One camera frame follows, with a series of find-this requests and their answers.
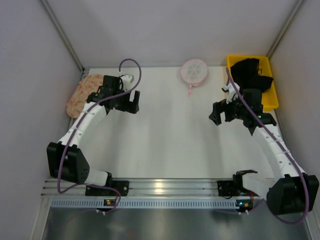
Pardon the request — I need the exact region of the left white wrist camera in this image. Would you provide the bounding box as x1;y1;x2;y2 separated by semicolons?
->
118;71;135;92

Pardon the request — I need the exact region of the floral mesh laundry bag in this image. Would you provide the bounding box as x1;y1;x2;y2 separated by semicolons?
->
66;74;104;119

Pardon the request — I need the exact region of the round pink mesh wash bag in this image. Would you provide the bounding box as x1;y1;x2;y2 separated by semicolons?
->
180;58;208;96

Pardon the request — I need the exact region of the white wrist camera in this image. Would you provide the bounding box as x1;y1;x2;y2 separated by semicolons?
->
222;83;239;104
118;71;135;92

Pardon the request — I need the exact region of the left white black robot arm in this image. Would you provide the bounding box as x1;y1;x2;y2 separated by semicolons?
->
46;74;140;191

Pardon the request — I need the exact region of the black bra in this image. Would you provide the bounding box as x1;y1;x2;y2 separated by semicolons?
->
230;58;274;94

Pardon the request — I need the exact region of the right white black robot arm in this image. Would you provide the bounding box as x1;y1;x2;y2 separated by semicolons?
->
209;85;320;216

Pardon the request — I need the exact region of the grey slotted cable duct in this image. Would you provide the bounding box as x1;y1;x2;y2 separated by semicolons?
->
51;198;243;210

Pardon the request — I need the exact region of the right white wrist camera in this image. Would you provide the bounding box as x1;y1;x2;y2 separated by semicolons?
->
222;83;239;104

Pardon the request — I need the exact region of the yellow plastic tray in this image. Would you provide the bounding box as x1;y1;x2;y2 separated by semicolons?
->
226;54;279;112

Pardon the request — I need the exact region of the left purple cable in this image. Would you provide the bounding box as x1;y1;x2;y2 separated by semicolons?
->
57;58;142;214

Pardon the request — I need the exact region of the aluminium mounting rail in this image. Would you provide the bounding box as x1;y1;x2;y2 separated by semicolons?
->
41;177;278;199

